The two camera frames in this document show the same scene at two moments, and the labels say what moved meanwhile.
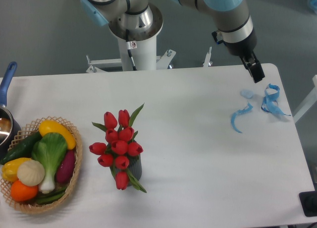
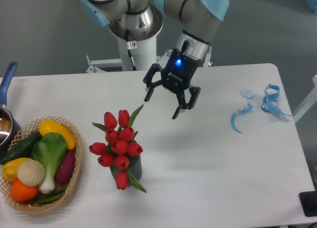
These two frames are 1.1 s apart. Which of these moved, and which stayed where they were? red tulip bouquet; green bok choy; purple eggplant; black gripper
Moved: black gripper
Stayed: red tulip bouquet; purple eggplant; green bok choy
